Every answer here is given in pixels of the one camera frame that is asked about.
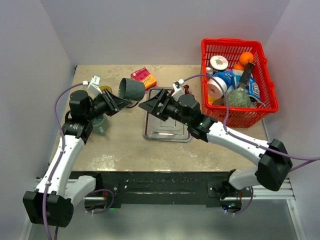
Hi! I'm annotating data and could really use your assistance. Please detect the dark red mug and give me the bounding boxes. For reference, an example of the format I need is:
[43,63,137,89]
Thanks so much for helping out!
[182,84,191,95]

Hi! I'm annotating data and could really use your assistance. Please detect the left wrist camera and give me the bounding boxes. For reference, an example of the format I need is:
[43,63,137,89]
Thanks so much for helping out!
[82,75,102,96]

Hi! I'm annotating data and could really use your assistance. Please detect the pink orange snack box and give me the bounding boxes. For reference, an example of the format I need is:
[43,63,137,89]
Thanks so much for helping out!
[130,67,157,90]

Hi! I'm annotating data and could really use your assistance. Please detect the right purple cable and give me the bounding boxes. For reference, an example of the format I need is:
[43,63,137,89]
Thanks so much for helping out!
[181,74,320,173]

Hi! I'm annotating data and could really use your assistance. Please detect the orange fruit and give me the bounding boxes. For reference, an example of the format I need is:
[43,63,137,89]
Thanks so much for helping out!
[233,62,246,71]
[238,51,254,67]

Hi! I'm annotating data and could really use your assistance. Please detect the red plastic basket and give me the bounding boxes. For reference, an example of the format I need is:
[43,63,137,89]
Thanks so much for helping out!
[201,38,279,128]

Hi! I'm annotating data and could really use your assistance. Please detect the blue snack bag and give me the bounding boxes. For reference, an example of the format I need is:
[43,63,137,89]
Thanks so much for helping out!
[246,76,261,102]

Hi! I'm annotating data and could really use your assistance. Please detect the yellow mug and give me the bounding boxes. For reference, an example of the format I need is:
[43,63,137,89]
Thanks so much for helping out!
[99,85,113,93]

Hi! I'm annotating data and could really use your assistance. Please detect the metal tray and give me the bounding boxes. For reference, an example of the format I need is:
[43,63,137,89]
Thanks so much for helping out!
[142,86,193,143]

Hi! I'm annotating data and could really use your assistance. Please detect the silver can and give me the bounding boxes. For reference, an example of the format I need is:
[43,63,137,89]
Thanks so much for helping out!
[205,66,215,77]

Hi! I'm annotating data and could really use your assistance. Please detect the pink white toilet roll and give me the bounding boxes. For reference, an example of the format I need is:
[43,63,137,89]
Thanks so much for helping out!
[207,76,228,100]

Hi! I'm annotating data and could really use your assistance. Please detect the white tape roll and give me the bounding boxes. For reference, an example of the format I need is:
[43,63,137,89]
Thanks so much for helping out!
[209,55,229,72]

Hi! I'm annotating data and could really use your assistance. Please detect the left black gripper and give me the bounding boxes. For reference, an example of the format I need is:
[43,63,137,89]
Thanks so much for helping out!
[85,88,132,121]

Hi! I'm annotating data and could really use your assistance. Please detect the teal green mug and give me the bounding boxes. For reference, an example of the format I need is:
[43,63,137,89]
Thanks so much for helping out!
[91,115,109,135]

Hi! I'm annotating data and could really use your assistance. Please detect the blue white packet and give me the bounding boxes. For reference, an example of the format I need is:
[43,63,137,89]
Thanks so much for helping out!
[213,71,236,90]

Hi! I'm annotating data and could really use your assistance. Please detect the black base frame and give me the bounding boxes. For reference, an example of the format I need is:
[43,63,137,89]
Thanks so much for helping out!
[67,171,252,209]

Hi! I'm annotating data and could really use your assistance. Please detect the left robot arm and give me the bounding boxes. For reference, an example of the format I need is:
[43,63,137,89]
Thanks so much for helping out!
[22,90,132,228]

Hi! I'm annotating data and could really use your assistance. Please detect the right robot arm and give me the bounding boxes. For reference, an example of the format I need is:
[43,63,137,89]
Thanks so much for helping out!
[138,89,293,197]

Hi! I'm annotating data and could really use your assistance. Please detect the green patterned ball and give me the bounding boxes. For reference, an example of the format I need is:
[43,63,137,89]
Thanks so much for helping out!
[223,89,251,108]

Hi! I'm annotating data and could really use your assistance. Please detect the dark grey mug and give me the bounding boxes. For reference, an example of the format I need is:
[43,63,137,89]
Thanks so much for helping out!
[118,78,146,102]

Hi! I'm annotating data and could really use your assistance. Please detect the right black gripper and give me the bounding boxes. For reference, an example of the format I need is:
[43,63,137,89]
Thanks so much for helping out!
[139,88,191,126]

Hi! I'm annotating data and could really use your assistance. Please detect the brown handled tool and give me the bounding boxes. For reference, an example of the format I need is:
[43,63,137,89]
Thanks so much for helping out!
[236,62,255,89]

